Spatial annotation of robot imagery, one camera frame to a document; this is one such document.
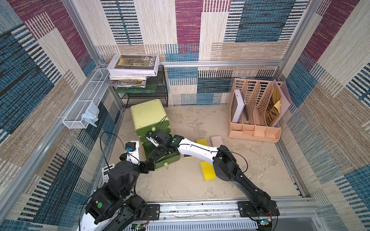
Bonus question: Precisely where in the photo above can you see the pink desk file organizer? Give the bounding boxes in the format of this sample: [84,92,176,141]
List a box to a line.
[227,79,281,143]

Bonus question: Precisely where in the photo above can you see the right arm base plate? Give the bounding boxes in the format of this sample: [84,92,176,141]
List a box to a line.
[237,201,280,218]

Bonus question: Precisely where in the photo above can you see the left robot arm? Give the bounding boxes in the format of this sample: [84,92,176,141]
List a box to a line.
[84,159,160,231]

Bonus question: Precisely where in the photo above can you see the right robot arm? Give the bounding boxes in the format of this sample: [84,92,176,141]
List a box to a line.
[146,130,280,218]

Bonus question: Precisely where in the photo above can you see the white wire basket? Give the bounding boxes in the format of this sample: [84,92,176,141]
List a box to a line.
[63,68,109,129]

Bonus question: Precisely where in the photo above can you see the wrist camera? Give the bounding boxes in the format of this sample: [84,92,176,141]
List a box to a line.
[146,132,159,147]
[125,141,140,165]

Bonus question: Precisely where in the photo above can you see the crumpled white cloth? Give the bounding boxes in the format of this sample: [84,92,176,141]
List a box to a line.
[82,102,100,127]

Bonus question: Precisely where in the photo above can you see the yellow brown magazine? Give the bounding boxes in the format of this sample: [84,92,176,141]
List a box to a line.
[265,84,281,127]

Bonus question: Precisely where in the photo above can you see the green top drawer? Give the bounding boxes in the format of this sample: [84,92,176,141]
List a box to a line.
[135,118,170,136]

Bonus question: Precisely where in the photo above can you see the white book in organizer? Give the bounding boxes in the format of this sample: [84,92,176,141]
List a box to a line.
[231,89,245,123]

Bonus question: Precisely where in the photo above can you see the pink sponge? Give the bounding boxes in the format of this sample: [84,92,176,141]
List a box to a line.
[211,136,223,148]

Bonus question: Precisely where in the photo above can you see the right camera cable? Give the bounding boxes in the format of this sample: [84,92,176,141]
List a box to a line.
[154,115,168,135]

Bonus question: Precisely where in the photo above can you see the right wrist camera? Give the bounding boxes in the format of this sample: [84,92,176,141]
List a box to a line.
[146,132,159,147]

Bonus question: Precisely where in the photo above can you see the camera cable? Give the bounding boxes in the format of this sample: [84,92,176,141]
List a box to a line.
[99,132,128,171]
[154,115,168,135]

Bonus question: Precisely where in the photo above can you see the left camera cable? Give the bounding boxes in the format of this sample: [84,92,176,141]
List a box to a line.
[99,132,128,171]

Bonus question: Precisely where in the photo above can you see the green tray on shelf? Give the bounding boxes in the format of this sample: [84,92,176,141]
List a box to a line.
[115,84,157,94]

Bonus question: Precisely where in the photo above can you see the large white book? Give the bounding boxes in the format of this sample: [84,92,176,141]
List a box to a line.
[107,54,160,77]

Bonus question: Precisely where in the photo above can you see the green three-drawer cabinet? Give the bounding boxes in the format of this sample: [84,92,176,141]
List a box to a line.
[130,99,172,143]

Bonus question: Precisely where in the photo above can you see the aluminium front rail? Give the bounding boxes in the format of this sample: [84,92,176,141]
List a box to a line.
[145,196,329,231]

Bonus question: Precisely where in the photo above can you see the black wire shelf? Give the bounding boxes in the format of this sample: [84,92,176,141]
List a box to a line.
[115,65,169,108]

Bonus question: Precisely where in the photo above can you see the yellow sponge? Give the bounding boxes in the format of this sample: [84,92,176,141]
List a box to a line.
[200,161,217,182]
[196,138,208,146]

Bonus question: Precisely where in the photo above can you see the green bottom drawer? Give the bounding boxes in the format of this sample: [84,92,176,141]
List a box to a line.
[143,141,180,169]

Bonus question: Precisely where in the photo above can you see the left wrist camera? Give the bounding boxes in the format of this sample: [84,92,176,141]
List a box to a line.
[125,141,140,165]

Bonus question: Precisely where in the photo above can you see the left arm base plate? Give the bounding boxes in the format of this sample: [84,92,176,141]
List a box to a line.
[140,204,161,221]

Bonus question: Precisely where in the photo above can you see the pink folder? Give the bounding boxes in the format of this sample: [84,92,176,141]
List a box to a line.
[271,80,292,127]

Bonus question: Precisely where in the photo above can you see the stack of magazines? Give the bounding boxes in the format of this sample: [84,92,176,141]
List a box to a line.
[105,75,147,88]

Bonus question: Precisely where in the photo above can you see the white calculator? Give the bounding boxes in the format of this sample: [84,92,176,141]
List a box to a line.
[101,163,115,183]

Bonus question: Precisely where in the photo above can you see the green drawer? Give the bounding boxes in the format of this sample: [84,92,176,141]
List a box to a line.
[135,118,170,136]
[143,141,180,169]
[139,127,171,143]

